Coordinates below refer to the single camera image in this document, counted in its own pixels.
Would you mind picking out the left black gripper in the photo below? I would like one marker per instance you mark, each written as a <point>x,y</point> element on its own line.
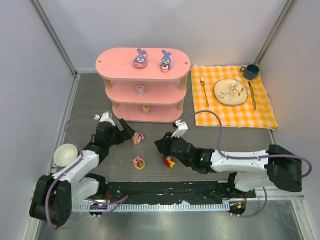
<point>120,130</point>

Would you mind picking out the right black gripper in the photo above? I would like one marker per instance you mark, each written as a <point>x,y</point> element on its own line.
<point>167,144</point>

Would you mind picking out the pink bear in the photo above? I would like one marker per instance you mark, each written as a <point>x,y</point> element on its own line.
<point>138,163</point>
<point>137,138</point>

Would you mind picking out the purple bunny with cake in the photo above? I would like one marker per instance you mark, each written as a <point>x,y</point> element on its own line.
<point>166,62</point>

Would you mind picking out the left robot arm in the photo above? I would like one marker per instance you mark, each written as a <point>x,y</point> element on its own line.
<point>55,195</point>

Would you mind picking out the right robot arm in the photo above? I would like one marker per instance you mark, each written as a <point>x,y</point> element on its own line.
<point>275,166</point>

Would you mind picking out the pink three-tier wooden shelf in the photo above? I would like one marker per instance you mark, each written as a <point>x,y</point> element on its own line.
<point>165,91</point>

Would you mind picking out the white pink toy middle shelf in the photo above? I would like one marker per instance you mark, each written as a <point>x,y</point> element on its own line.
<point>141,89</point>

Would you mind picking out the red yellow bird toy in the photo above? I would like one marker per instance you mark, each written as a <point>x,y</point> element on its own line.
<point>169,161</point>

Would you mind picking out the pink toy with yellow hat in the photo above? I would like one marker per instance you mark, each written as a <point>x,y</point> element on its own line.
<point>146,109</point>

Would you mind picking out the pink bear on donut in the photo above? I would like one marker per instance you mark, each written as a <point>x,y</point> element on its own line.
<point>138,163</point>

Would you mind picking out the white ceramic bowl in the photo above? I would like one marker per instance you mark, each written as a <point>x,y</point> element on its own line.
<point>65,155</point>

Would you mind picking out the gold fork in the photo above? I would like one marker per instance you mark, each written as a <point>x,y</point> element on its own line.
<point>202,83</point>

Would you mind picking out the cream decorated ceramic plate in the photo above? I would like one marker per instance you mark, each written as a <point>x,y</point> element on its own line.
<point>230,92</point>

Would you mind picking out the yellow white checkered cloth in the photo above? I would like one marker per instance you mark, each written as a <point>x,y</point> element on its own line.
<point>232,116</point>

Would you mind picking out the gold knife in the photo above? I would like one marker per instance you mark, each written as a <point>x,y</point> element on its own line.
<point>252,94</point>

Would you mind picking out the dark blue ceramic mug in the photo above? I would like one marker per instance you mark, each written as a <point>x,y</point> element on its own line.
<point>250,71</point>

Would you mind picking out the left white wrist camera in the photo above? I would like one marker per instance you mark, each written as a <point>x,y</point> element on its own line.
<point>105,117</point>

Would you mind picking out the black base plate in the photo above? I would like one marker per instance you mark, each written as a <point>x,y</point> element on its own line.
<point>172,192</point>

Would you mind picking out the white slotted cable duct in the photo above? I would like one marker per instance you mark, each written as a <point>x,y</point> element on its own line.
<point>87,206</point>

